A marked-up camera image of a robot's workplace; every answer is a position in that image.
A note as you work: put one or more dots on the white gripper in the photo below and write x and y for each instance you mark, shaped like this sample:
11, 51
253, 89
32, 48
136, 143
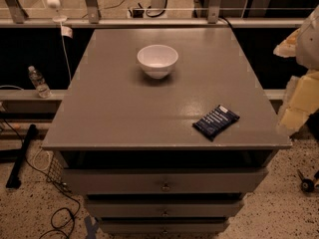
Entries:
309, 49

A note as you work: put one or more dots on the blue rxbar wrapper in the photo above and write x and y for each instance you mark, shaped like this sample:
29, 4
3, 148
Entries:
215, 122

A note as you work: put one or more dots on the black caster wheel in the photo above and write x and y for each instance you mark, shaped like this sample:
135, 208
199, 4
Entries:
309, 185

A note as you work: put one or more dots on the clear plastic water bottle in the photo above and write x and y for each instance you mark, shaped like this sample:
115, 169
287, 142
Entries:
39, 82

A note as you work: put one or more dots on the grey drawer cabinet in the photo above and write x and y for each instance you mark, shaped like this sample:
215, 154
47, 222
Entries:
126, 141

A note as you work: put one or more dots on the white bowl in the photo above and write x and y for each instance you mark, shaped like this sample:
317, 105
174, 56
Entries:
157, 61

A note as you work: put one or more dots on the white lamp with cord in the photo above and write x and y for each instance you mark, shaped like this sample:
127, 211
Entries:
56, 5

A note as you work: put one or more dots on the black bar on floor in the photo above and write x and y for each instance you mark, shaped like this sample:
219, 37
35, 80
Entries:
13, 180

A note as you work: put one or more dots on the grey metal rail frame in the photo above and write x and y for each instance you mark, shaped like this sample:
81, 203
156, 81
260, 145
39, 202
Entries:
157, 15

